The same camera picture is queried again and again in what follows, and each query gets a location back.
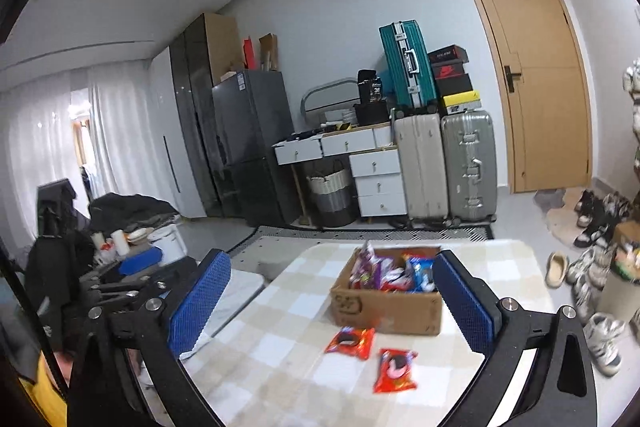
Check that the white drawer cabinet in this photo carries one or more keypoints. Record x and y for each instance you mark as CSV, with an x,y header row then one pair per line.
x,y
377,184

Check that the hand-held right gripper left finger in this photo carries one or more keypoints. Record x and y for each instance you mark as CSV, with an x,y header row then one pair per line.
x,y
200,302

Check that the red and black shoe box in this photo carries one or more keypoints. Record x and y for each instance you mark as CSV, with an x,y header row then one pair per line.
x,y
450,72

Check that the yellow shoe box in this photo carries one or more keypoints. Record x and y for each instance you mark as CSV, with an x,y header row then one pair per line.
x,y
462,102

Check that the red cookie packet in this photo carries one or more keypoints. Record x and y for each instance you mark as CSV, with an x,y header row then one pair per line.
x,y
350,343
396,369

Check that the wooden door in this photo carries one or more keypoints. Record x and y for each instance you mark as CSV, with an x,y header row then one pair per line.
x,y
535,72

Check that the beige suitcase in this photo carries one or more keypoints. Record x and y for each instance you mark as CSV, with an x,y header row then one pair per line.
x,y
420,167

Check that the checked tablecloth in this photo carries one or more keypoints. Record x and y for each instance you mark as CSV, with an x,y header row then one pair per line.
x,y
280,347

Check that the dark grey refrigerator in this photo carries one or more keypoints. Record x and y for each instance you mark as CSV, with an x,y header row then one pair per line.
x,y
252,142

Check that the plain black shoe box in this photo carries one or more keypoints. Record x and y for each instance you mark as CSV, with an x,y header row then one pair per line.
x,y
454,85

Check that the white curtains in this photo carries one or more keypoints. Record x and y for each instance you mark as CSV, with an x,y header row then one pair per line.
x,y
117,132

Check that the white desk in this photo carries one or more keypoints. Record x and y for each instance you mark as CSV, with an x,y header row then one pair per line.
x,y
345,143

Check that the brown cardboard carton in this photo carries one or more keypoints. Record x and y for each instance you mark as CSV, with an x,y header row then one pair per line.
x,y
268,52

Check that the white bucket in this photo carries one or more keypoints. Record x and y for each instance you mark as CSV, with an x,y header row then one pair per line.
x,y
167,243

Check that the blue cookie packet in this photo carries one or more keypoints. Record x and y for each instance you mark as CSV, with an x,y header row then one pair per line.
x,y
421,274

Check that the silver suitcase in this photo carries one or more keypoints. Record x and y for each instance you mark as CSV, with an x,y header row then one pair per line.
x,y
467,167

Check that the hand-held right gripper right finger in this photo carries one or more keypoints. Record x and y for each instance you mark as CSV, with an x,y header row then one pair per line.
x,y
462,302

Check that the person's yellow clothing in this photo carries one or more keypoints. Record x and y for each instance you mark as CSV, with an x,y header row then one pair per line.
x,y
45,397

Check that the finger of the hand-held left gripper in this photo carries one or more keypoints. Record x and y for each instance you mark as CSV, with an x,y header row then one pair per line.
x,y
150,287
142,259

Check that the black storage box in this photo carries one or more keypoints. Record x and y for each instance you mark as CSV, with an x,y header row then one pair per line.
x,y
372,114

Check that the white toy figure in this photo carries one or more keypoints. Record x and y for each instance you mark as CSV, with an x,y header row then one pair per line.
x,y
634,92

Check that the dark clothing pile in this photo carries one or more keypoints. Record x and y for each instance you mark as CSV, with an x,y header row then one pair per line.
x,y
132,209

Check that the tall dark glass cabinet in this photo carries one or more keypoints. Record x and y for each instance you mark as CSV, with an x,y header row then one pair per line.
x,y
197,97

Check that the teal suitcase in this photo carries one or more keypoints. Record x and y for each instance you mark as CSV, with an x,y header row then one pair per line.
x,y
405,67

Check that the pile of shoes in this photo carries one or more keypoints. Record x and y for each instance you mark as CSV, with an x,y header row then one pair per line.
x,y
595,257

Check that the woven laundry basket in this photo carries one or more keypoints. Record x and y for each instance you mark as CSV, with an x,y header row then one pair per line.
x,y
331,197

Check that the black bag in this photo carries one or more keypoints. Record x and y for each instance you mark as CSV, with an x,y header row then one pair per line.
x,y
371,87

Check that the grey brown doormat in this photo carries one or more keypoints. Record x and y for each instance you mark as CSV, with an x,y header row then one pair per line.
x,y
560,217

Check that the red paper bag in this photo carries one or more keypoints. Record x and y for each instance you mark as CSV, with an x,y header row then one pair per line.
x,y
249,53

